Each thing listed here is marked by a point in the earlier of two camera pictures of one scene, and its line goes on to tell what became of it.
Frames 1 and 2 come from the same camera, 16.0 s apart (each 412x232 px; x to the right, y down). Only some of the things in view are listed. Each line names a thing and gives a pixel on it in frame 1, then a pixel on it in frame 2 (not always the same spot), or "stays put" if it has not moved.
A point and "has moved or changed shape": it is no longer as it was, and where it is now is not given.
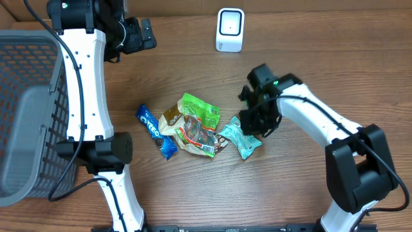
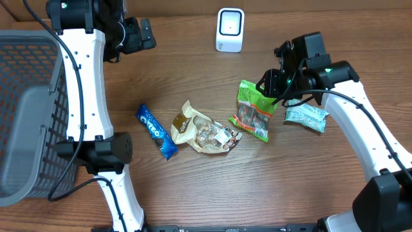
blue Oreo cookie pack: [165, 144] stays put
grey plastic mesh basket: [36, 145] stays put
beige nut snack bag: [172, 118] to [204, 134]
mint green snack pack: [243, 144] has moved or changed shape
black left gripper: [137, 43] stays put
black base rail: [227, 228] stays put
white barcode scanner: [230, 29] stays put
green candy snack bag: [201, 121] has moved or changed shape
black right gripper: [249, 129] to [270, 89]
